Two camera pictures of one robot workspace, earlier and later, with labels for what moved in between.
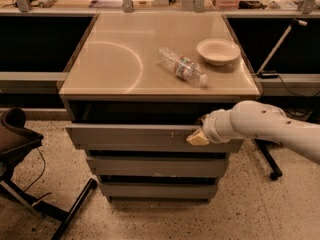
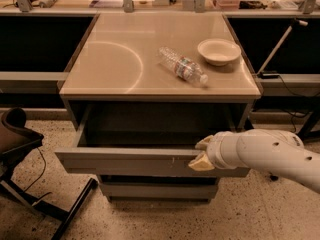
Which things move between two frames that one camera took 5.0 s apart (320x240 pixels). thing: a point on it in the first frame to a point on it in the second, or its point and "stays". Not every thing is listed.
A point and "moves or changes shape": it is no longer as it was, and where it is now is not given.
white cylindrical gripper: (210, 128) to (216, 150)
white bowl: (218, 51) stays
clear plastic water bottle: (181, 65) stays
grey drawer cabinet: (136, 86) stays
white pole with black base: (263, 72) stays
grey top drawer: (155, 138) moves or changes shape
